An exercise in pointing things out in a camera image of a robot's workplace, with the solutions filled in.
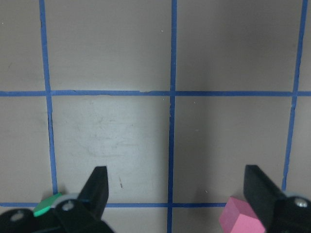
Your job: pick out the pink cube centre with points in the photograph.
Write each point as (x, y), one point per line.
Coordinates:
(238, 217)

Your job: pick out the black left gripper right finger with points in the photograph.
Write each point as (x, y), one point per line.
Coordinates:
(264, 197)

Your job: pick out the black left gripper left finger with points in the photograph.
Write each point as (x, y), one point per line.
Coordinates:
(94, 195)

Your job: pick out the green cube near left gripper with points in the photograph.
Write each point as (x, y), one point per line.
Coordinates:
(45, 205)

